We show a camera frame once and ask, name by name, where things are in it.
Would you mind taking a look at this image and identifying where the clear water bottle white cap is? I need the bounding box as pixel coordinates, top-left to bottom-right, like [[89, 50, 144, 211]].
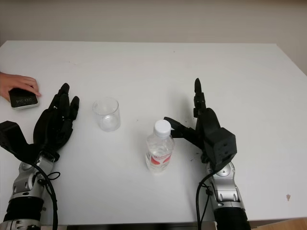
[[145, 119, 175, 175]]

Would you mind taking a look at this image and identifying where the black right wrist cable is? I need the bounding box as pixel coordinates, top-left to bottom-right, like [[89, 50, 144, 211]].
[[195, 171, 216, 230]]

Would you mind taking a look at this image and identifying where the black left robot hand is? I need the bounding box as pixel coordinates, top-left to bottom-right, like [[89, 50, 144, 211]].
[[33, 82, 81, 159]]

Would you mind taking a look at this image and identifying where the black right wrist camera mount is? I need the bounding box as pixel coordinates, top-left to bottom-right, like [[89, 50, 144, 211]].
[[208, 127, 238, 172]]

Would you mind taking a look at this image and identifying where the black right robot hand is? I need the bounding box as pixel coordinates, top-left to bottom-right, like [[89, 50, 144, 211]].
[[164, 78, 223, 165]]

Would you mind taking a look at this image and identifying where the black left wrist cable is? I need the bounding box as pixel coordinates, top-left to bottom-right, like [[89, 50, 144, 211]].
[[28, 162, 62, 230]]

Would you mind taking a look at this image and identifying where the clear plastic cup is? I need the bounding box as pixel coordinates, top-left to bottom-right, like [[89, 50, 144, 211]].
[[92, 97, 120, 132]]

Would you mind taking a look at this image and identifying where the bare person hand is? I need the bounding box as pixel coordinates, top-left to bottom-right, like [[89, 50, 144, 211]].
[[0, 71, 42, 100]]

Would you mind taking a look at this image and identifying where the black digital timer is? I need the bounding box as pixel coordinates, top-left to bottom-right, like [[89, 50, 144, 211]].
[[8, 88, 40, 111]]

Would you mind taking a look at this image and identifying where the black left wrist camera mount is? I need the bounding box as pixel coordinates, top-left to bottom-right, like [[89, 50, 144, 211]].
[[0, 121, 42, 168]]

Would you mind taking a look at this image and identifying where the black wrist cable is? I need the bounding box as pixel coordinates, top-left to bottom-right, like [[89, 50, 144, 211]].
[[28, 162, 62, 230], [195, 171, 216, 230]]

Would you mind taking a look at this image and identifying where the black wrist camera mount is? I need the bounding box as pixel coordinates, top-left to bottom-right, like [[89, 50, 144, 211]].
[[208, 127, 238, 172], [0, 121, 42, 168]]

